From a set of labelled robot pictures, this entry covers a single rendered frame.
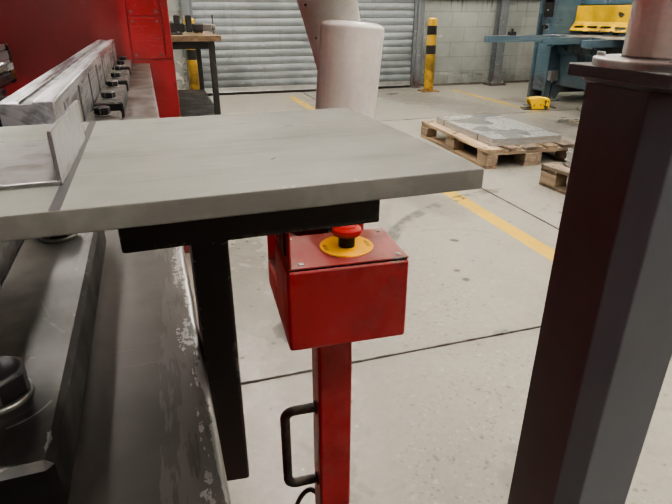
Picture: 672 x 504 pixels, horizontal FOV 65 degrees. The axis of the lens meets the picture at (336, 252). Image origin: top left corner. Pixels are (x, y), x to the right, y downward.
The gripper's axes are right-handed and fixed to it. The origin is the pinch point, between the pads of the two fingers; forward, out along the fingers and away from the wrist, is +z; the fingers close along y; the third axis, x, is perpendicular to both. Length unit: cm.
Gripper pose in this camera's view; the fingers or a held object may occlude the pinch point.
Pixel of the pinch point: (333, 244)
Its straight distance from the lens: 81.2
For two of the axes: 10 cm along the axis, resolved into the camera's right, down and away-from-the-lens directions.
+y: 9.6, -0.3, 2.6
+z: -0.8, 9.2, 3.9
